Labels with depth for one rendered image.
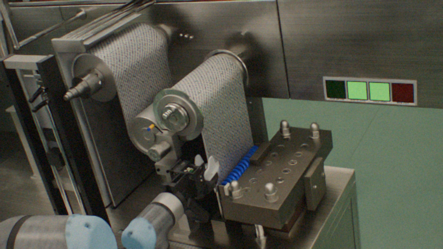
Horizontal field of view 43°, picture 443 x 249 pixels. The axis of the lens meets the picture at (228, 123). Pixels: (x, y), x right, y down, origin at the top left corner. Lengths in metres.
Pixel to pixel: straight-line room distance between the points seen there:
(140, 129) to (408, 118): 2.63
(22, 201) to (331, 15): 1.16
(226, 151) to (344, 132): 2.32
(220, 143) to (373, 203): 1.74
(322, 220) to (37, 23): 1.21
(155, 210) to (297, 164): 0.46
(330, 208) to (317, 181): 0.09
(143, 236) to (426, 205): 2.10
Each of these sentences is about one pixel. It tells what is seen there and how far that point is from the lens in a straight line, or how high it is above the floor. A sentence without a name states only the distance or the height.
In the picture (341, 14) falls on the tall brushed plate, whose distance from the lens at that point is 1.50.
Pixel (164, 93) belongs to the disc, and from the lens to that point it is 1.42.
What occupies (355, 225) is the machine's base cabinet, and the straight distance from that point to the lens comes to 1.83.
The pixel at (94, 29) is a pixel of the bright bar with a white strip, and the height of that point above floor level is 1.45.
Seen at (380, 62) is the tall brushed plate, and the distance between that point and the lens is 1.52.
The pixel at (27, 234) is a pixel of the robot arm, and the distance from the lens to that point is 0.97.
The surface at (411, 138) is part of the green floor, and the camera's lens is 3.69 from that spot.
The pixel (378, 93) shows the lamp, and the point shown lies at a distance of 1.55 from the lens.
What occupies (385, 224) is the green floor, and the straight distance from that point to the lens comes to 2.99.
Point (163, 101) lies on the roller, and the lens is 1.43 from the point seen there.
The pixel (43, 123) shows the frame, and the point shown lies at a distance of 1.62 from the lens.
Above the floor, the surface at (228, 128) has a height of 1.15.
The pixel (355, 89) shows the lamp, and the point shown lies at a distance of 1.56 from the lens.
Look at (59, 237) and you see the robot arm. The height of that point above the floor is 1.34.
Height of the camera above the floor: 1.85
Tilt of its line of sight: 27 degrees down
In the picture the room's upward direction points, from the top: 11 degrees counter-clockwise
